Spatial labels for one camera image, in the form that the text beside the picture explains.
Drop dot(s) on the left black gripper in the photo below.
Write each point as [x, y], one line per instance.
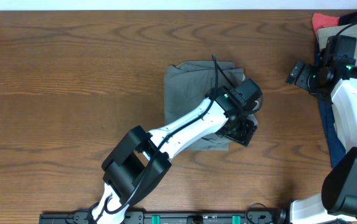
[249, 131]

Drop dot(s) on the red cloth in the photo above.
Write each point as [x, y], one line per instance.
[320, 21]

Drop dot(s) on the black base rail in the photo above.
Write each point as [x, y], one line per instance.
[257, 214]

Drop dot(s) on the grey shorts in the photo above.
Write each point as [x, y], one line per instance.
[185, 86]

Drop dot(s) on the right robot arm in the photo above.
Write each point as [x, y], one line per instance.
[335, 83]

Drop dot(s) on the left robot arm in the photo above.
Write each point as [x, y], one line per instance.
[142, 158]

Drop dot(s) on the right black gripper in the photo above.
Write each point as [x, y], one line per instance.
[295, 73]

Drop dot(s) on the navy blue cloth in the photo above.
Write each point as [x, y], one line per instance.
[336, 149]

